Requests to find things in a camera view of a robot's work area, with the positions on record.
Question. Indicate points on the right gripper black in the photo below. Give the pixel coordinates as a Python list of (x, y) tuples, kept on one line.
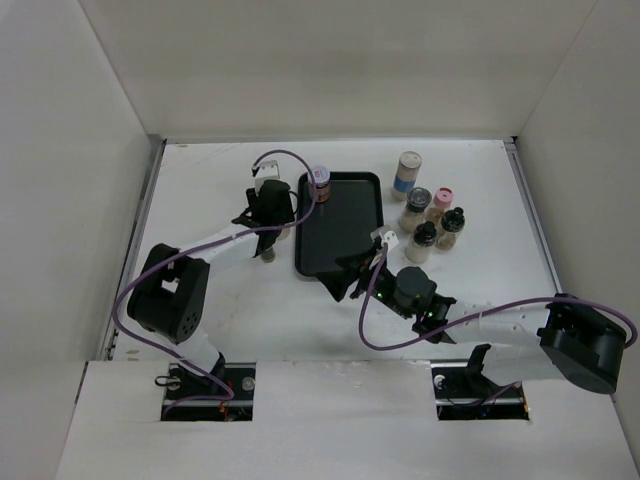
[(339, 281)]

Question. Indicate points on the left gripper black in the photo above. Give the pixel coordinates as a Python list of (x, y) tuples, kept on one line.
[(286, 216)]

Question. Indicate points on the black plastic tray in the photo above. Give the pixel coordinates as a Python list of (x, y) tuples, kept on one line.
[(341, 225)]

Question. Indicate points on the small black-cap dark bottle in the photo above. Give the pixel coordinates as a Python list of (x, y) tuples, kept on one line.
[(268, 255)]

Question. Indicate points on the white-lid brown spice jar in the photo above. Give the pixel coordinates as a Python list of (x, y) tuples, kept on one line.
[(319, 184)]

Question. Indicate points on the black-cap grinder white salt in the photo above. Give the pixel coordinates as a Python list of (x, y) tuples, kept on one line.
[(417, 201)]

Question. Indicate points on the tall blue-label bead jar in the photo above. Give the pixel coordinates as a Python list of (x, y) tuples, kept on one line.
[(409, 164)]

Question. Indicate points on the yellow-cap clear spice bottle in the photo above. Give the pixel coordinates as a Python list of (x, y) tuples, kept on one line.
[(284, 233)]

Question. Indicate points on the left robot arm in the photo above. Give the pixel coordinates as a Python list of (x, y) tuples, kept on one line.
[(170, 302)]

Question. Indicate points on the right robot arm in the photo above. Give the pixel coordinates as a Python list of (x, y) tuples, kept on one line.
[(559, 337)]

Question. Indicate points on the black-cap white spice bottle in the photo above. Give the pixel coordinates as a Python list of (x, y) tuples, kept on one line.
[(422, 240)]

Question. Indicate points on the black-cap brown spice bottle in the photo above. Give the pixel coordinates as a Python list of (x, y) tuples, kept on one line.
[(449, 228)]

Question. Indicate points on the pink-cap spice bottle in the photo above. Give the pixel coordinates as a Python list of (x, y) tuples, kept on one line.
[(441, 202)]

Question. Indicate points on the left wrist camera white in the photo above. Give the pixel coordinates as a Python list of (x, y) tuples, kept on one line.
[(264, 171)]

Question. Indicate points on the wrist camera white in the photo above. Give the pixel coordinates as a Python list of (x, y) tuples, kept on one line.
[(264, 171), (387, 237)]

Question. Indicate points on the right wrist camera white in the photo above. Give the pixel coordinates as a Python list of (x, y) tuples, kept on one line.
[(387, 237)]

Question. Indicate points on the left metal frame rail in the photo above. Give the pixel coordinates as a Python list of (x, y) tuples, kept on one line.
[(157, 147)]

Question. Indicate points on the metal frame rail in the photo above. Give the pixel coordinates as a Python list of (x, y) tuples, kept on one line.
[(532, 214), (157, 147)]

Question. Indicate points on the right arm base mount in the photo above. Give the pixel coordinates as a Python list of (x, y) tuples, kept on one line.
[(459, 396)]

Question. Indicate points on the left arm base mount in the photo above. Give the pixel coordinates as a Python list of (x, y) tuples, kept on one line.
[(188, 398)]

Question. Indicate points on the right metal frame rail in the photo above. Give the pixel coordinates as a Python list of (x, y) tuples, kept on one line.
[(532, 214)]

